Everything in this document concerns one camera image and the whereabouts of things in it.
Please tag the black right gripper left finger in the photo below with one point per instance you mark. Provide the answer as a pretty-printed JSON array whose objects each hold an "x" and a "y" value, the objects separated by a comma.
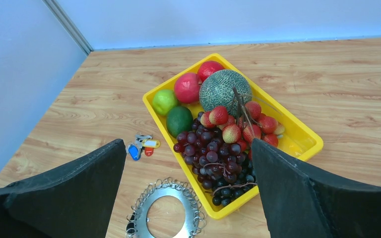
[{"x": 74, "y": 200}]

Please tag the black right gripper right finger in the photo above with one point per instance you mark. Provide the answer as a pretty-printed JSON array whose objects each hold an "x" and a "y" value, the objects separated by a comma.
[{"x": 301, "y": 200}]

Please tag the yellow plastic tray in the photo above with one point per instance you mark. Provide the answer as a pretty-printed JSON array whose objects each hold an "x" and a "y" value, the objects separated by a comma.
[{"x": 298, "y": 139}]

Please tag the purple grape bunch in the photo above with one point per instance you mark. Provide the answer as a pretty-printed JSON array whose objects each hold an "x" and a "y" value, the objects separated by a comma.
[{"x": 221, "y": 169}]

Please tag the key bunch with coloured tags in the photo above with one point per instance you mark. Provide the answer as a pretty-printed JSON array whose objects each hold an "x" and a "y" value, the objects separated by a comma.
[{"x": 143, "y": 144}]

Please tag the dark green avocado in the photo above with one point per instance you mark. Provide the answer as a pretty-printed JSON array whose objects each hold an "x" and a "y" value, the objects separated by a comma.
[{"x": 179, "y": 119}]

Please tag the light green apple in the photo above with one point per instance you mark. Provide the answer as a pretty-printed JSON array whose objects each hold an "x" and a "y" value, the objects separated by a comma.
[{"x": 163, "y": 101}]

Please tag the netted green melon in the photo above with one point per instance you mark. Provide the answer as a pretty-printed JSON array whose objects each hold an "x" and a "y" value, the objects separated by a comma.
[{"x": 217, "y": 90}]

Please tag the red apple front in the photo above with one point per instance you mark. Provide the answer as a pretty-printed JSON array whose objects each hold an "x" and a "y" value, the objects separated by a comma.
[{"x": 187, "y": 88}]

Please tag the red apple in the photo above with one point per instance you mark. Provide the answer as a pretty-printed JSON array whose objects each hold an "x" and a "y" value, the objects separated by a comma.
[
  {"x": 208, "y": 68},
  {"x": 187, "y": 88}
]

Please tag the red apple back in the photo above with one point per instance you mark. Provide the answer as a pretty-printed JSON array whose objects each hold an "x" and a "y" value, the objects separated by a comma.
[{"x": 208, "y": 68}]

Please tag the left aluminium frame post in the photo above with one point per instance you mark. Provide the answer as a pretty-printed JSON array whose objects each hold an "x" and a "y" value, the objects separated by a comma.
[{"x": 63, "y": 18}]

